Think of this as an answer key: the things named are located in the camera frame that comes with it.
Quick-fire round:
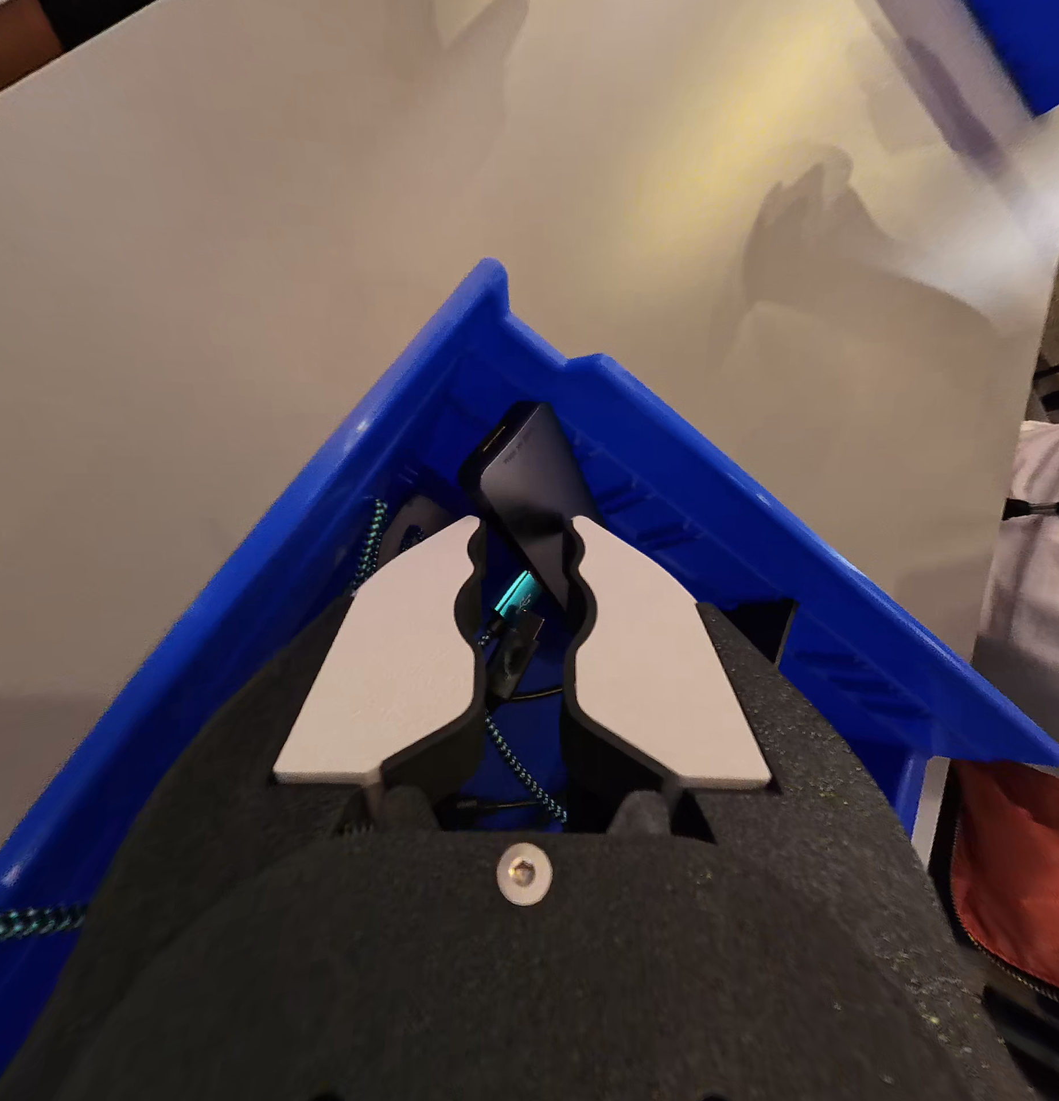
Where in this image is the wide grey usb hub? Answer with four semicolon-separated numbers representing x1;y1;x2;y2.
456;400;608;607

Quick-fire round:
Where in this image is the red black bag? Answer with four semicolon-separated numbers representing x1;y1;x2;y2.
929;759;1059;1085

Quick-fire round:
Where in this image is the blue bin with black divider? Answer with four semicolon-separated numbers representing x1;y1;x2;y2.
0;256;1059;1101

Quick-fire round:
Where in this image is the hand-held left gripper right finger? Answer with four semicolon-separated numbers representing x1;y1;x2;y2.
564;514;773;831

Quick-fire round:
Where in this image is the person's pale shirt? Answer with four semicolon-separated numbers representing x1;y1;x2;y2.
977;420;1059;689

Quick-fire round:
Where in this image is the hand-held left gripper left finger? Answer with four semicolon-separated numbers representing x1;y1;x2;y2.
273;514;486;831

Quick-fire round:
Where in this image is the teal braided usb cable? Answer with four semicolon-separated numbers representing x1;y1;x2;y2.
0;497;572;944

